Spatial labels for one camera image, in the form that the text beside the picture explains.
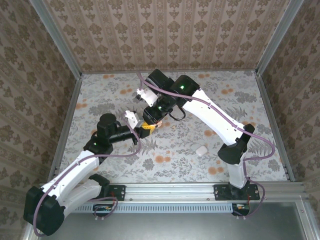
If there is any aluminium frame post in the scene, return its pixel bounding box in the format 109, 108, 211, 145
29, 0, 83, 78
254, 0, 305, 75

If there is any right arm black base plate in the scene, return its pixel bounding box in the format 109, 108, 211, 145
213, 184, 261, 201

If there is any white earbud charging case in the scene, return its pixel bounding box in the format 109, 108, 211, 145
195, 146, 209, 158

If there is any thin black cable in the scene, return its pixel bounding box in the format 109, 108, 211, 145
166, 104, 186, 122

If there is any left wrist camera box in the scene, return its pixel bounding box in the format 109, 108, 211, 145
124, 109, 139, 129

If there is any grey metal sheet panel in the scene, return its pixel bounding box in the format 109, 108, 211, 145
23, 199, 320, 240

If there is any aluminium table side rail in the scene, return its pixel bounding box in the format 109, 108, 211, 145
254, 72, 297, 182
47, 74, 83, 183

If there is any grey slotted cable duct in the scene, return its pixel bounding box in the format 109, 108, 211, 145
71, 202, 237, 214

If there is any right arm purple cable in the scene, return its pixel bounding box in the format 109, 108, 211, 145
137, 71, 276, 221

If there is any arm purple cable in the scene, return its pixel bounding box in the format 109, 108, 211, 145
137, 71, 276, 221
33, 112, 142, 237

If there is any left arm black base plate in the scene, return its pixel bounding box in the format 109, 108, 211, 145
82, 184, 126, 202

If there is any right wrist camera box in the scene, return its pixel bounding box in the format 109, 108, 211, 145
136, 87, 160, 107

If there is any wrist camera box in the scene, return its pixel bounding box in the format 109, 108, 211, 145
124, 109, 139, 129
136, 87, 160, 107

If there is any aluminium mounting rail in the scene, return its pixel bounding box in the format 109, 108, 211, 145
37, 182, 307, 201

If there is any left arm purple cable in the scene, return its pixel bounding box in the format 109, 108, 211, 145
33, 112, 142, 237

